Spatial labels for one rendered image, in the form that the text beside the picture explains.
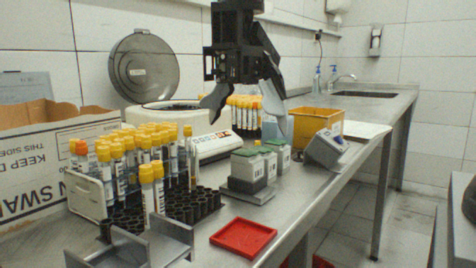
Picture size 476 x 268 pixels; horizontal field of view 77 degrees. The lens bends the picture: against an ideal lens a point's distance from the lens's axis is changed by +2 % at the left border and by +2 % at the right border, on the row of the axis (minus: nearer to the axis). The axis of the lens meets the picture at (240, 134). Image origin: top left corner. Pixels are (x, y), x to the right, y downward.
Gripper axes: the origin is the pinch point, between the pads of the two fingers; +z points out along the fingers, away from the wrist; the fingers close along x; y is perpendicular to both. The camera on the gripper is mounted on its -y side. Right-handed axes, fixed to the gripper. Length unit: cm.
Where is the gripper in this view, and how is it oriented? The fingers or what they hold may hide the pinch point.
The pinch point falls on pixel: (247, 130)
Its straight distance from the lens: 51.7
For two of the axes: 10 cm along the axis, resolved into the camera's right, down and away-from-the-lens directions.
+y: -5.5, 2.0, -8.1
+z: 0.0, 9.7, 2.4
